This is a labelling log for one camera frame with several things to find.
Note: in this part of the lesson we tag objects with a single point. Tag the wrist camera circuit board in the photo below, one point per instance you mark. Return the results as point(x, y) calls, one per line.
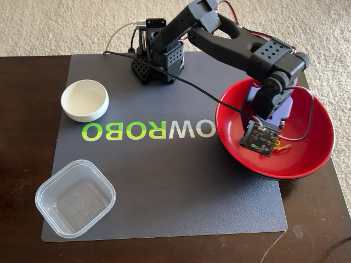
point(259, 138)

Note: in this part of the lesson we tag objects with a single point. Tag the dark blue-black gripper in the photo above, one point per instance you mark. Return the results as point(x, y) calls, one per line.
point(285, 114)

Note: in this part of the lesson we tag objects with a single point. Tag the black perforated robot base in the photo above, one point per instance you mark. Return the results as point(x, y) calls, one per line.
point(170, 63)

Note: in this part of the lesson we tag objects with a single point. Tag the grey mat with ROBO print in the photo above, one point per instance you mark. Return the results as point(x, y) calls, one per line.
point(164, 191)

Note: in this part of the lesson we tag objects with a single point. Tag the small white bowl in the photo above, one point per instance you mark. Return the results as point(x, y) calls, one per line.
point(82, 101)

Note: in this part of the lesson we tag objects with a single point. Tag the clear plastic container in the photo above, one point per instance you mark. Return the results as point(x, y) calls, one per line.
point(74, 202)

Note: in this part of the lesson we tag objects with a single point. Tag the red bowl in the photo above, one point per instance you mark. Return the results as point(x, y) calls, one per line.
point(301, 164)

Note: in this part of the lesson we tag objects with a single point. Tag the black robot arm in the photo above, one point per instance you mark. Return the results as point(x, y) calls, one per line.
point(219, 46)

